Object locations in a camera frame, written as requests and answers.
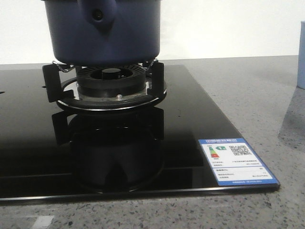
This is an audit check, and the light blue ribbed cup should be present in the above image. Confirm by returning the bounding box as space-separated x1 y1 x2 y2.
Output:
297 21 305 89

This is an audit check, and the dark blue cooking pot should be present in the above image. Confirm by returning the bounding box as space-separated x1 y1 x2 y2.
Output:
44 0 161 66

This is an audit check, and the black metal pot support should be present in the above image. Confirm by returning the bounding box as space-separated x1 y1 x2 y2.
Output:
42 60 167 112

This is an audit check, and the black gas burner head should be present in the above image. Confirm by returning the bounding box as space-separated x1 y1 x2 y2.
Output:
76 65 146 98

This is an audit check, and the blue white energy label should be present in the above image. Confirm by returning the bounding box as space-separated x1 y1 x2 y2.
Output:
199 138 279 186

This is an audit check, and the black glass gas stove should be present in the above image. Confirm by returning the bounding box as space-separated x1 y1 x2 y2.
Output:
0 65 280 205

